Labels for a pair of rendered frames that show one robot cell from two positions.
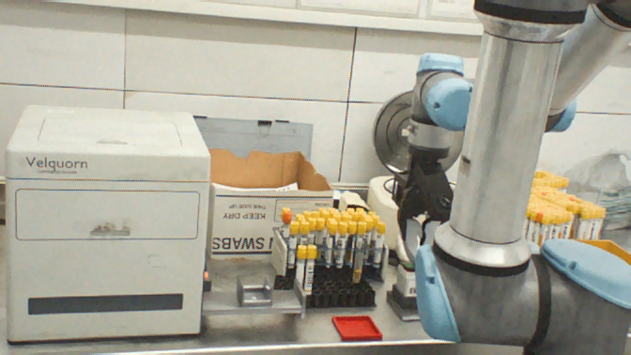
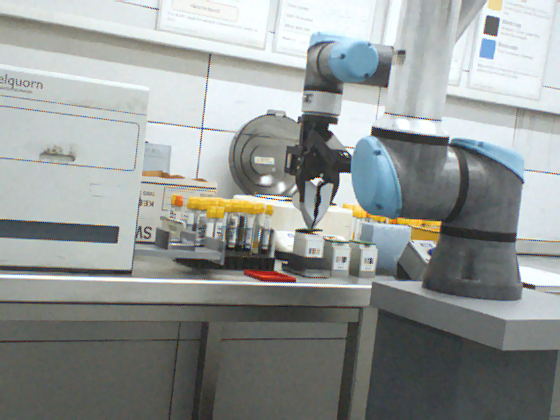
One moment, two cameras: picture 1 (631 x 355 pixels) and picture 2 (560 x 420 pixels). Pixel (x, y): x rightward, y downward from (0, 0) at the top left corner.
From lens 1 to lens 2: 0.62 m
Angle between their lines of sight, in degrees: 20
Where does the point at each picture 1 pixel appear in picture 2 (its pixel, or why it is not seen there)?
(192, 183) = (133, 114)
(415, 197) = (312, 159)
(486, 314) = (423, 179)
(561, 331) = (476, 196)
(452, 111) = (355, 61)
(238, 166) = not seen: hidden behind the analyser
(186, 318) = (120, 253)
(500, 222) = (431, 99)
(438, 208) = (339, 159)
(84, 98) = not seen: outside the picture
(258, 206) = (147, 192)
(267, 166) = not seen: hidden behind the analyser
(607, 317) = (509, 183)
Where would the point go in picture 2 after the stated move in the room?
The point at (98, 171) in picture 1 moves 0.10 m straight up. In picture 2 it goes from (51, 93) to (58, 25)
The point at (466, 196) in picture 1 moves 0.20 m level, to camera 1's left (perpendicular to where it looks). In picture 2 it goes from (402, 81) to (269, 62)
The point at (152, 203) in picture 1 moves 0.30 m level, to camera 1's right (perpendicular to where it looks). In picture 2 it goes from (97, 130) to (284, 153)
